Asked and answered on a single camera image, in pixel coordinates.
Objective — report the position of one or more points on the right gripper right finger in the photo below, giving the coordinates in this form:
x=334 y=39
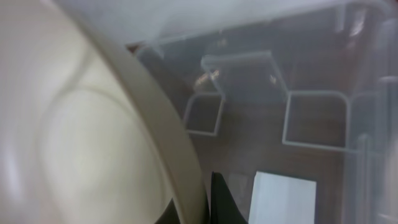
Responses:
x=223 y=207

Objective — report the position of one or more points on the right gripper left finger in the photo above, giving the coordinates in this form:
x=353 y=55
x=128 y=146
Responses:
x=170 y=215

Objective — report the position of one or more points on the cream plate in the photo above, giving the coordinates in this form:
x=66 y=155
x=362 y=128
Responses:
x=87 y=134

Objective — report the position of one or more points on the white label in bin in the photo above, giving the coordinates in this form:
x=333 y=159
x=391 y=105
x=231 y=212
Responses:
x=278 y=199

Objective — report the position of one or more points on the clear plastic storage bin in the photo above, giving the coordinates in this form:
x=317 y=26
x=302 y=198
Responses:
x=310 y=95

